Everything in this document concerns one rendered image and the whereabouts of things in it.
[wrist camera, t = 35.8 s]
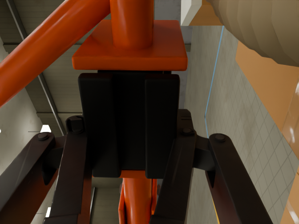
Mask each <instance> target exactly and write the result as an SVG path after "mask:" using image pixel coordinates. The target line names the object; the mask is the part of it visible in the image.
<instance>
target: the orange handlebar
mask: <svg viewBox="0 0 299 224"><path fill-rule="evenodd" d="M110 11H111V23H112V35H113V46H114V47H116V48H119V49H122V50H141V49H145V48H148V47H150V46H152V28H153V27H154V0H110ZM160 189H161V186H160V185H159V184H158V185H157V179H142V178H123V183H122V184H121V185H120V188H119V193H120V194H121V196H120V202H119V207H118V213H119V223H120V224H149V221H150V218H151V215H153V214H154V211H155V208H156V204H157V195H159V193H160Z"/></svg>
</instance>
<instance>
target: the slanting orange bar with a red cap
mask: <svg viewBox="0 0 299 224"><path fill-rule="evenodd" d="M110 13H111V11H110V0H65V1H64V2H63V3H62V4H61V5H60V6H59V7H58V8H57V9H56V10H55V11H53V12H52V13H51V14H50V15H49V16H48V17H47V18H46V19H45V20H44V21H43V22H42V23H41V24H40V25H39V26H38V27H37V28H36V29H35V30H34V31H33V32H32V33H31V34H30V35H29V36H28V37H26V38H25V39H24V40H23V41H22V42H21V43H20V44H19V45H18V46H17V47H16V48H15V49H14V50H13V51H12V52H11V53H10V54H9V55H8V56H7V57H6V58H5V59H4V60H3V61H2V62H1V63H0V108H1V107H3V106H4V105H5V104H6V103H7V102H8V101H10V100H11V99H12V98H13V97H14V96H15V95H16V94H17V93H19V92H20V91H21V90H22V89H23V88H24V87H26V86H27V85H28V84H29V83H30V82H31V81H32V80H34V79H35V78H36V77H37V76H38V75H39V74H41V73H42V72H43V71H44V70H45V69H46V68H47V67H48V66H50V65H51V64H52V63H53V62H54V61H55V60H57V59H58V58H59V57H60V56H61V55H62V54H64V53H65V52H66V51H67V50H68V49H69V48H71V47H72V46H73V45H74V44H75V43H76V42H77V41H78V40H80V39H81V38H82V37H83V36H84V35H85V34H87V33H88V32H89V31H90V30H91V29H92V28H94V27H95V26H96V25H97V24H98V23H99V22H101V21H102V20H103V19H104V18H105V17H106V16H108V15H109V14H110Z"/></svg>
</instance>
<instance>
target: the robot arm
mask: <svg viewBox="0 0 299 224"><path fill-rule="evenodd" d="M65 124H66V129H67V135H65V136H59V137H55V136H54V134H53V133H52V132H40V133H38V134H36V135H35V136H33V137H32V139H31V140H30V141H29V142H28V143H27V144H26V146H25V147H24V148H23V149H22V150H21V152H20V153H19V154H18V155H17V156H16V157H15V159H14V160H13V161H12V162H11V163H10V165H9V166H8V167H7V168H6V169H5V170H4V172H3V173H2V174H1V175H0V224H31V222H32V220H33V218H34V217H35V215H36V213H37V211H38V210H39V208H40V206H41V205H42V203H43V201H44V199H45V197H46V196H47V194H48V192H49V190H50V188H51V187H52V185H53V183H54V182H55V180H56V178H57V182H56V186H55V190H54V194H53V200H52V204H51V209H50V213H49V217H45V218H44V220H43V224H89V221H90V204H91V187H92V164H91V163H90V158H89V150H88V147H89V143H88V138H87V137H86V132H85V124H84V118H83V113H82V115H75V116H71V117H69V118H67V119H66V120H65ZM194 168H198V169H201V170H205V175H206V178H207V182H208V185H209V188H210V192H211V195H212V198H213V202H214V206H215V209H216V212H217V215H218V219H219V222H220V224H273V222H272V220H271V218H270V216H269V214H268V212H267V210H266V208H265V206H264V204H263V202H262V200H261V198H260V196H259V194H258V192H257V190H256V188H255V186H254V184H253V182H252V180H251V178H250V176H249V174H248V172H247V170H246V168H245V166H244V164H243V162H242V160H241V158H240V156H239V154H238V152H237V150H236V148H235V146H234V144H233V142H232V140H231V138H230V137H229V136H227V135H225V134H221V133H214V134H212V135H210V136H209V138H205V137H201V136H199V135H197V132H196V131H195V130H194V126H193V121H192V117H191V113H190V111H189V110H188V109H178V128H177V137H176V138H175V139H174V140H173V144H172V148H171V151H170V155H169V159H168V163H167V166H166V171H165V174H164V178H163V181H162V186H161V189H160V193H159V196H158V201H157V204H156V208H155V211H154V214H153V215H151V218H150V220H149V224H186V223H187V216H188V209H189V201H190V192H191V185H192V178H193V172H194Z"/></svg>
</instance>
